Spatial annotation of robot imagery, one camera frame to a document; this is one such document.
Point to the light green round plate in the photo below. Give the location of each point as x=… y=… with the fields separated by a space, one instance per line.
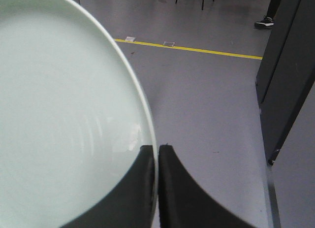
x=73 y=115

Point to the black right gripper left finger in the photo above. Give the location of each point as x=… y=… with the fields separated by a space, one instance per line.
x=130 y=203

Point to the person in grey top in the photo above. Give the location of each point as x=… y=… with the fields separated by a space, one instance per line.
x=268 y=21

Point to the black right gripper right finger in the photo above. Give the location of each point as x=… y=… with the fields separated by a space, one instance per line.
x=182 y=203

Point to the tall dark grey cabinet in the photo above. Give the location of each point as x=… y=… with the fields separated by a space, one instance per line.
x=286 y=73

